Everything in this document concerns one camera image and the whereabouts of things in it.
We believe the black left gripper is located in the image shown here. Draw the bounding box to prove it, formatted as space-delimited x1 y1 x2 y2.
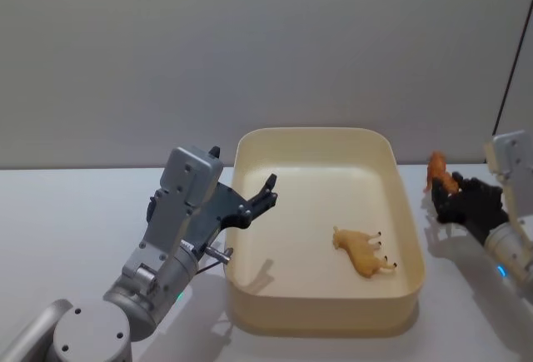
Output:
182 145 280 255

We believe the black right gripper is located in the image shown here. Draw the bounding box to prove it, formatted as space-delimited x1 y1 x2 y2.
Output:
431 172 511 247

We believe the orange toy animal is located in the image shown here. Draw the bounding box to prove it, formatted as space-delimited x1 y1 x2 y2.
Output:
423 151 461 196

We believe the cream plastic tray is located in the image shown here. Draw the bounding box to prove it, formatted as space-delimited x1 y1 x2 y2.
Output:
223 127 426 339

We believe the yellow toy animal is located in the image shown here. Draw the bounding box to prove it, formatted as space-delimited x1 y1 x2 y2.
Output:
331 226 399 280

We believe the thin dark strip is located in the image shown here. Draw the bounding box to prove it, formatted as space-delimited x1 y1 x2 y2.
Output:
492 24 533 135

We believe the thin cable with silver plug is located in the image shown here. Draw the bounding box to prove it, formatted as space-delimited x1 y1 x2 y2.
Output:
194 245 235 275

